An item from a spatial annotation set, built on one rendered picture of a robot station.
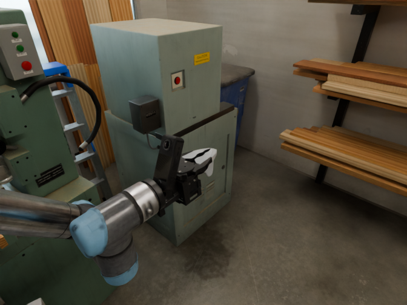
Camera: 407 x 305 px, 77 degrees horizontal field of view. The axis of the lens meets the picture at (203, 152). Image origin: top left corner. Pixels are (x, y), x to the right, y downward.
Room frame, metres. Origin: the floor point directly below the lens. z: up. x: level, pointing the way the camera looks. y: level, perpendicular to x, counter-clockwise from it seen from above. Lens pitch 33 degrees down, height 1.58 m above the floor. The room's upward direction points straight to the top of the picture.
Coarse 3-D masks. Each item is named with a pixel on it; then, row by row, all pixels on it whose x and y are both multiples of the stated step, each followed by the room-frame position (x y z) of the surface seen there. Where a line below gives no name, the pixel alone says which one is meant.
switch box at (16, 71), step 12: (12, 24) 0.92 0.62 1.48; (24, 24) 0.92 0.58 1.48; (0, 36) 0.85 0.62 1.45; (24, 36) 0.90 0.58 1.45; (0, 48) 0.85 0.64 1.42; (12, 48) 0.87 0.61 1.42; (24, 48) 0.89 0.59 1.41; (0, 60) 0.87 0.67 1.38; (12, 60) 0.86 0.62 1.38; (24, 60) 0.88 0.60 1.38; (36, 60) 0.91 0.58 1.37; (12, 72) 0.85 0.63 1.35; (36, 72) 0.90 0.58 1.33
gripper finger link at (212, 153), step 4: (208, 152) 0.52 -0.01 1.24; (212, 152) 0.52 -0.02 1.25; (216, 152) 0.53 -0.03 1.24; (200, 156) 0.51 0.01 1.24; (204, 156) 0.50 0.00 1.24; (208, 156) 0.50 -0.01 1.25; (212, 156) 0.50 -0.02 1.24; (196, 160) 0.49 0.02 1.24; (200, 160) 0.48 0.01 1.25; (204, 160) 0.48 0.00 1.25; (212, 160) 0.50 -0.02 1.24; (212, 164) 0.51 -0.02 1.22; (208, 168) 0.50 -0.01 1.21; (212, 168) 0.51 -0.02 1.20; (204, 172) 0.49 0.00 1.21; (208, 172) 0.50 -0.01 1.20; (212, 172) 0.51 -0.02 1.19; (208, 176) 0.50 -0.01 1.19
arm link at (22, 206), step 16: (0, 192) 0.32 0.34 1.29; (16, 192) 0.35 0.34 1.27; (0, 208) 0.30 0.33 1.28; (16, 208) 0.31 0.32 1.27; (32, 208) 0.33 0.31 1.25; (48, 208) 0.35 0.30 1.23; (64, 208) 0.37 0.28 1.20; (80, 208) 0.40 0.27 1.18; (0, 224) 0.29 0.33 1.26; (16, 224) 0.30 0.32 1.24; (32, 224) 0.31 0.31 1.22; (48, 224) 0.33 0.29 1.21; (64, 224) 0.35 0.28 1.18
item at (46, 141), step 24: (0, 24) 0.91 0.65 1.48; (0, 72) 0.87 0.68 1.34; (48, 96) 0.97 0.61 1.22; (48, 120) 0.94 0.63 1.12; (24, 144) 0.85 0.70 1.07; (48, 144) 0.92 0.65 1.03; (48, 168) 0.89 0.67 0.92; (72, 168) 0.97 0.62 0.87; (24, 192) 0.84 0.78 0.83; (48, 192) 0.86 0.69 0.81
